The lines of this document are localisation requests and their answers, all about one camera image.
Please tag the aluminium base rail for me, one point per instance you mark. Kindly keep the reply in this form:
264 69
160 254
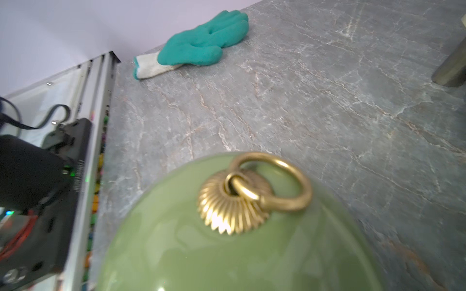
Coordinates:
34 112

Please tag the white two-tier shelf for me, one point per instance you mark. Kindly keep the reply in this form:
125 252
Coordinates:
452 72

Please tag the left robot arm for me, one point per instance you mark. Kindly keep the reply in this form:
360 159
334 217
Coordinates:
40 189

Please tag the green work glove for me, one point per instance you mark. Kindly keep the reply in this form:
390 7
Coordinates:
201 46

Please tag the large green canister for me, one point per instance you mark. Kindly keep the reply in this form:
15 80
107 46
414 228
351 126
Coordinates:
228 222

